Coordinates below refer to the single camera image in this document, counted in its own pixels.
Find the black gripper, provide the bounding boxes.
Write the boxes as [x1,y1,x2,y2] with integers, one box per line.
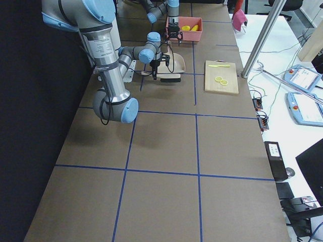
[167,17,183,46]
[150,52,162,80]

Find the beige hand brush black bristles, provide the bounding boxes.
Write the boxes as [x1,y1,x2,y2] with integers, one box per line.
[140,71,182,83]

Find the beige plastic dustpan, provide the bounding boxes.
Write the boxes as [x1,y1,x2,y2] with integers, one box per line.
[157,51,186,74]

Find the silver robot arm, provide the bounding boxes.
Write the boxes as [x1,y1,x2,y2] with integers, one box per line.
[138,0,183,44]
[41,1,161,123]

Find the pink plastic bin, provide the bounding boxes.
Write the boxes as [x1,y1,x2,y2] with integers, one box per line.
[164,16,202,43]

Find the yellow-green plastic knife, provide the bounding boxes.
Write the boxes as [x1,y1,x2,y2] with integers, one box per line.
[208,64,231,68]

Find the bamboo cutting board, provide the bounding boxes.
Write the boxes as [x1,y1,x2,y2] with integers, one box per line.
[204,60,239,95]

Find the magenta cloth on rack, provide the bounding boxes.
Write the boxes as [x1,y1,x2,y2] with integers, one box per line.
[232,10,248,32]

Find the lemon slice lower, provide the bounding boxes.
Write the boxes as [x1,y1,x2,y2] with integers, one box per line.
[220,80,228,86]

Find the metal rod with hook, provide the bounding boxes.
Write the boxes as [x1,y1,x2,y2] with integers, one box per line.
[256,59,323,104]

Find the orange black connector far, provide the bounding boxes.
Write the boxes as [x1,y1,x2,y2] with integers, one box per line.
[252,97,263,111]

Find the orange black connector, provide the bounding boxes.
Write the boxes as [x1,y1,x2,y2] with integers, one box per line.
[252,97,263,111]
[256,110,269,132]

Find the orange black connector near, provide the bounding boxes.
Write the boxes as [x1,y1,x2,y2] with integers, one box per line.
[256,110,269,132]

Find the far blue teach pendant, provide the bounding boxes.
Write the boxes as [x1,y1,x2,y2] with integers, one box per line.
[283,65,322,93]

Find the blue teach pendant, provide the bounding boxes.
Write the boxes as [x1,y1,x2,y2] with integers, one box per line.
[286,92,322,127]
[283,65,322,93]

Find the near blue teach pendant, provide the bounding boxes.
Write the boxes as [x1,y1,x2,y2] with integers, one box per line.
[286,92,322,127]

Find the black box with label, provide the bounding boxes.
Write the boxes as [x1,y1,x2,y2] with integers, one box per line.
[264,141,288,182]

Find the black computer monitor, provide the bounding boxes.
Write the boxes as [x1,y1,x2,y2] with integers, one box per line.
[296,143,322,206]

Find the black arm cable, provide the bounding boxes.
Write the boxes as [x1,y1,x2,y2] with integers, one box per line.
[99,41,175,126]

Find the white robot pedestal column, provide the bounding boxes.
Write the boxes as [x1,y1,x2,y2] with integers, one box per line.
[88,15,133,89]

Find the aluminium frame post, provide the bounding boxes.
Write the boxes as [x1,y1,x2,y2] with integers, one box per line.
[241,0,286,79]

